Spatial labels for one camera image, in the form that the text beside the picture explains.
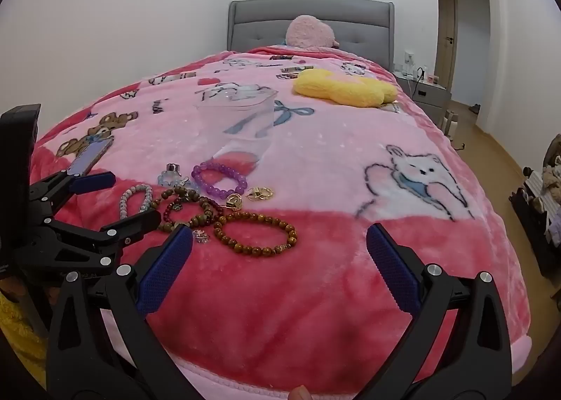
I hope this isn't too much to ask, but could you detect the yellow fleece clothing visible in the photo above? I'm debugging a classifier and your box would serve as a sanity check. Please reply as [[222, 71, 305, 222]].
[[0, 290, 49, 387]]

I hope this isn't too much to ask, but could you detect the olive wood bead bracelet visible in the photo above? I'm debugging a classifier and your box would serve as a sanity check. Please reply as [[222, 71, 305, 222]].
[[151, 185, 224, 234]]

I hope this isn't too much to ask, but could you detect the pile of clothes on chair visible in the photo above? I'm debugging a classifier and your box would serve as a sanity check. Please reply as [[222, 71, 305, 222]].
[[508, 167, 561, 280]]

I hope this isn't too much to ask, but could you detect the pink plush pillow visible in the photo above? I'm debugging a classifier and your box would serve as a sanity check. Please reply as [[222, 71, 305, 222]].
[[285, 15, 340, 50]]

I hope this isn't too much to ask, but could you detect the grey upholstered headboard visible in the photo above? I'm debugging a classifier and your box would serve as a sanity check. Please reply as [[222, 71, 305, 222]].
[[228, 0, 395, 69]]

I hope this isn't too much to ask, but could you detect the dark red bead bracelet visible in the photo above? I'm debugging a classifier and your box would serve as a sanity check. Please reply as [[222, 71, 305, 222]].
[[163, 200, 194, 229]]

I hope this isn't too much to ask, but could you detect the clear plastic container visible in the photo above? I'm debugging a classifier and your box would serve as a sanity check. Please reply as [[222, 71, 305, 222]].
[[195, 88, 280, 164]]

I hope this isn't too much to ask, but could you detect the grey nightstand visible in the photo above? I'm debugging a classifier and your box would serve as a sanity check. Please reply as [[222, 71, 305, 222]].
[[392, 71, 450, 120]]

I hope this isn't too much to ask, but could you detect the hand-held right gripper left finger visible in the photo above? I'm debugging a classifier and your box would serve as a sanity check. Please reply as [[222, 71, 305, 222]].
[[46, 225, 207, 400]]

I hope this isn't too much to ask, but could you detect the beaded bracelets pile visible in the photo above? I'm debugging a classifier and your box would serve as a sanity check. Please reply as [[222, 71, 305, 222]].
[[191, 161, 248, 201]]

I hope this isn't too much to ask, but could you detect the white grey bead bracelet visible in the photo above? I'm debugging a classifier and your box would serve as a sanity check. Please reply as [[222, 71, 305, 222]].
[[119, 184, 153, 221]]

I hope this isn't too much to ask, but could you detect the yellow flower cushion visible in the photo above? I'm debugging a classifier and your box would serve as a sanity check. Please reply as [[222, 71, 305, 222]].
[[293, 69, 399, 106]]

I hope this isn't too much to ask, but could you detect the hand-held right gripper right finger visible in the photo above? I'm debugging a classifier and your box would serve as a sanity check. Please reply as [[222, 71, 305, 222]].
[[366, 223, 513, 400]]

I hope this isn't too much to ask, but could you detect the wooden door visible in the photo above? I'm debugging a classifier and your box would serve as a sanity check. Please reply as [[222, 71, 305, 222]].
[[438, 0, 459, 89]]

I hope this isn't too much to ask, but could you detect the pink printed blanket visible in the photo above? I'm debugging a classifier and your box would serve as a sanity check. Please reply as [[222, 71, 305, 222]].
[[31, 46, 533, 398]]

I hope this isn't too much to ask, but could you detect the lavender smartphone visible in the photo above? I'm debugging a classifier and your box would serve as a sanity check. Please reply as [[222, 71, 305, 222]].
[[68, 138, 115, 177]]

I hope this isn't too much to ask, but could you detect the brown tiger-eye bead bracelet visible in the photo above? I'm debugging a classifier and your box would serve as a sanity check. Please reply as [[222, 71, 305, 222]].
[[212, 212, 298, 257]]

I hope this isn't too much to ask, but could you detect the small white bin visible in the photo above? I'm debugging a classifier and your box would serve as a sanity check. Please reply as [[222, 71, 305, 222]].
[[442, 109, 459, 136]]

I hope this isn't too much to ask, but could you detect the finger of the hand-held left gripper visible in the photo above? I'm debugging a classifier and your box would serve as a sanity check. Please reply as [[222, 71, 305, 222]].
[[28, 171, 117, 225], [26, 208, 163, 271]]

